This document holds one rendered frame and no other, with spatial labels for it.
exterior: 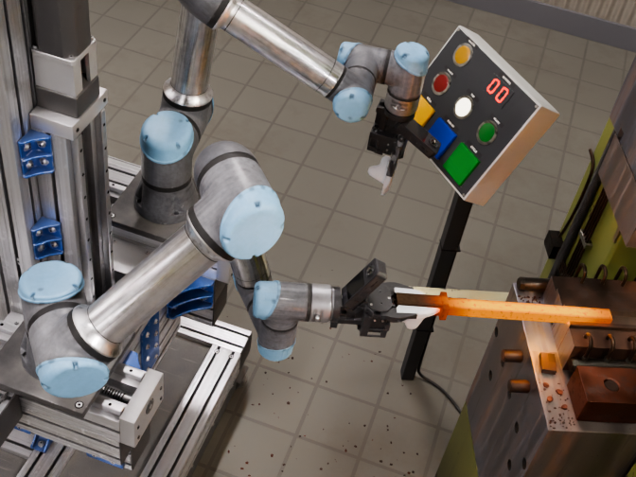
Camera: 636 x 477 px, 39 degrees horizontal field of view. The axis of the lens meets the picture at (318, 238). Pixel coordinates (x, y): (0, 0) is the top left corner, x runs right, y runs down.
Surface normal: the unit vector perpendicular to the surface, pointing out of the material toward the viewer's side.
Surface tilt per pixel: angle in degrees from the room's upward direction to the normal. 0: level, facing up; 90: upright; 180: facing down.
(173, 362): 0
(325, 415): 0
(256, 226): 85
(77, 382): 95
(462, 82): 60
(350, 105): 90
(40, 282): 8
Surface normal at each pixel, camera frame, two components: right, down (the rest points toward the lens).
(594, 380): 0.12, -0.70
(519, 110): -0.71, -0.15
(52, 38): -0.32, 0.64
